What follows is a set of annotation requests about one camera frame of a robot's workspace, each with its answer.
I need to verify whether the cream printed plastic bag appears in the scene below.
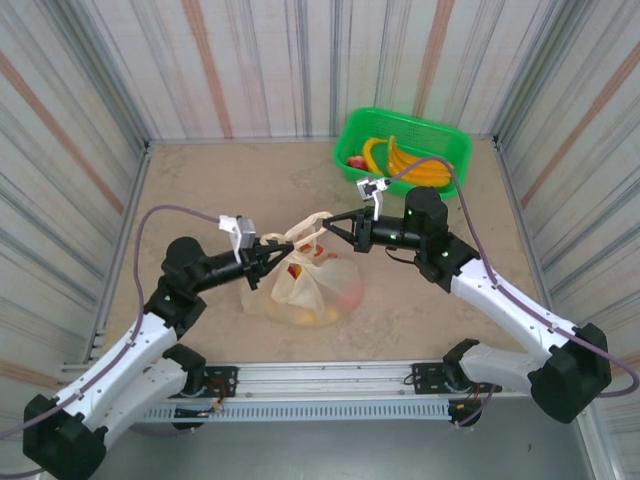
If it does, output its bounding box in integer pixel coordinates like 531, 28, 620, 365
239, 210, 364, 331

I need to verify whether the green plastic basket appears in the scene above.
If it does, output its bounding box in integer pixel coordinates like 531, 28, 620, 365
332, 106, 474, 200

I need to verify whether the yellow fake banana bunch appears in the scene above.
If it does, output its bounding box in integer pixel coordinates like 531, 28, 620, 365
385, 134, 456, 189

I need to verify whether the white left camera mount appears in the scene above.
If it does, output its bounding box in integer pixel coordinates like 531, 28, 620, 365
218, 213, 246, 257

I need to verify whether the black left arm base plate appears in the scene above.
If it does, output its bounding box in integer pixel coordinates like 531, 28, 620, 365
202, 366, 239, 399

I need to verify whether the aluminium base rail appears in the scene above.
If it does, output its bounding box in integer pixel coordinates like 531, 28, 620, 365
109, 357, 596, 401

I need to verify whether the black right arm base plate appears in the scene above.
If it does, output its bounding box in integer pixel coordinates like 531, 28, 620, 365
410, 362, 501, 396

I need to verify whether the slotted grey cable duct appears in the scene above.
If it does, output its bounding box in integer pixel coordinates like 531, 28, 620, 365
134, 399, 451, 424

